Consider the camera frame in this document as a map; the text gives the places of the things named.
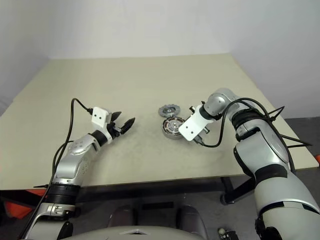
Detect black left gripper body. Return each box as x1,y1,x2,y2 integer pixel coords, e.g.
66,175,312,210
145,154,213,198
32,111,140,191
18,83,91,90
106,113,125,139

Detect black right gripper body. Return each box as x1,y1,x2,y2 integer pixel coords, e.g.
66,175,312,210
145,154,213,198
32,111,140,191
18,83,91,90
193,126,211,145

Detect black rotor ring silver spokes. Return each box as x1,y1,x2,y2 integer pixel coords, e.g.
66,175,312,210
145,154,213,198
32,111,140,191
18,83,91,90
163,117,185,135

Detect silver stator housing copper coils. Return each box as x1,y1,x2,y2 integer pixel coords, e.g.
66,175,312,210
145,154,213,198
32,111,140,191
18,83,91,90
161,116,186,140

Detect black device with white knob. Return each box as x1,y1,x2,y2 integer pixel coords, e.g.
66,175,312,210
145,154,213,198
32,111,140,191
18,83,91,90
217,226,239,240

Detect silver robot torso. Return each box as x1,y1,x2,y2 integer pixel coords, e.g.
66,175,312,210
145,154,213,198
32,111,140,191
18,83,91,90
58,225,210,240

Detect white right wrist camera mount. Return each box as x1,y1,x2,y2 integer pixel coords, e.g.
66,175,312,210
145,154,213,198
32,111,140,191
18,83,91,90
178,104,216,142

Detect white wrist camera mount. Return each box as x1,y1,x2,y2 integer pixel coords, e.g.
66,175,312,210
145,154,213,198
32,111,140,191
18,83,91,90
178,104,216,142
91,106,114,145

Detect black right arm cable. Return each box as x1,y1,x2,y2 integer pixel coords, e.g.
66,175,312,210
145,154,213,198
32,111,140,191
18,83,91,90
198,97,297,175

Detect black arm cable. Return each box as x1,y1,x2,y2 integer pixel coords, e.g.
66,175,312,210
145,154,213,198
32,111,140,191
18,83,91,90
19,97,95,240
198,97,297,175

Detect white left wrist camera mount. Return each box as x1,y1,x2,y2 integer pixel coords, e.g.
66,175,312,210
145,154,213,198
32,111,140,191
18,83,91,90
91,106,114,145

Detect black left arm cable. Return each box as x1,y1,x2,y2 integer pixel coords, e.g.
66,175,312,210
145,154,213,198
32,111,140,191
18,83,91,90
19,97,95,240

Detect black table frame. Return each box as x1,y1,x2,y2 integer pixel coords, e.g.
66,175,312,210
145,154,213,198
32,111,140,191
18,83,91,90
74,174,253,206

